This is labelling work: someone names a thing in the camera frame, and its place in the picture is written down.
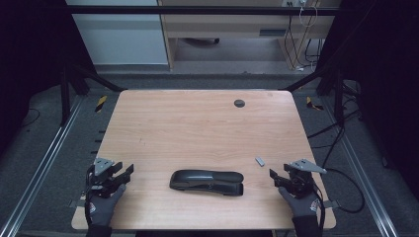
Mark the looped black floor cable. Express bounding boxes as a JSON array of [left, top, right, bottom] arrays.
[[324, 167, 366, 214]]

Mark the black curtain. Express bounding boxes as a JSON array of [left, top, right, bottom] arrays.
[[0, 0, 97, 156], [317, 0, 419, 192]]

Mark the white hanging cable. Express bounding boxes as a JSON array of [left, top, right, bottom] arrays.
[[298, 5, 319, 29]]

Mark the black stapler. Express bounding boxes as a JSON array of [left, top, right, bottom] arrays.
[[169, 169, 245, 198]]

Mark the white cabinet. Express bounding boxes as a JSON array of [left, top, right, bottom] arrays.
[[65, 0, 170, 66]]

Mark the grey tape piece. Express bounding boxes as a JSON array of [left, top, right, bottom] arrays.
[[68, 198, 87, 209], [322, 199, 341, 210]]

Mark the black cable bundle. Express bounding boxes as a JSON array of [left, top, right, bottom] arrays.
[[295, 39, 326, 72]]

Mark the light wooden desk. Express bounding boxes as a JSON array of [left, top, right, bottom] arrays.
[[157, 0, 341, 72]]

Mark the person's right hand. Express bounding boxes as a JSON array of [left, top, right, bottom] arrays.
[[279, 187, 321, 218]]

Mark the thin black floor cable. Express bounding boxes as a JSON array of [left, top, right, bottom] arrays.
[[21, 108, 42, 128]]

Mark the black horizontal frame bar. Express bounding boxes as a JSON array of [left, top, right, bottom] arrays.
[[65, 4, 344, 17]]

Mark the black upright frame post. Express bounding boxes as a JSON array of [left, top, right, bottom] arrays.
[[60, 65, 71, 126], [333, 70, 346, 126]]

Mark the black slanted frame strut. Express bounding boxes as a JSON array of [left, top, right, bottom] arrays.
[[70, 63, 128, 93], [282, 65, 330, 93]]

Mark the aluminium floor rail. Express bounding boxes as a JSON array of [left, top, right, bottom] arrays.
[[0, 96, 85, 237], [320, 96, 401, 237]]

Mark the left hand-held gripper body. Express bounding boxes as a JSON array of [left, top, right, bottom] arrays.
[[87, 157, 125, 198]]

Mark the long black floor cable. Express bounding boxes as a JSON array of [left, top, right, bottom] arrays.
[[307, 110, 360, 170]]

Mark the right hand-held gripper black cable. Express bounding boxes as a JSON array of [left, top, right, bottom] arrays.
[[312, 184, 327, 231]]

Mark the black hanging cable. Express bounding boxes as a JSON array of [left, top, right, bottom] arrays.
[[283, 14, 298, 69]]

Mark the left hand-held gripper black cable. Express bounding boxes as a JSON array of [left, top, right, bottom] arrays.
[[84, 166, 95, 228]]

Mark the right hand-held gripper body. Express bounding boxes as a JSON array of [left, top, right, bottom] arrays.
[[284, 158, 328, 198]]

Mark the hand-held gripper black cable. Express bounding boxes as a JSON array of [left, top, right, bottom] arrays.
[[84, 166, 95, 228], [312, 184, 327, 231]]

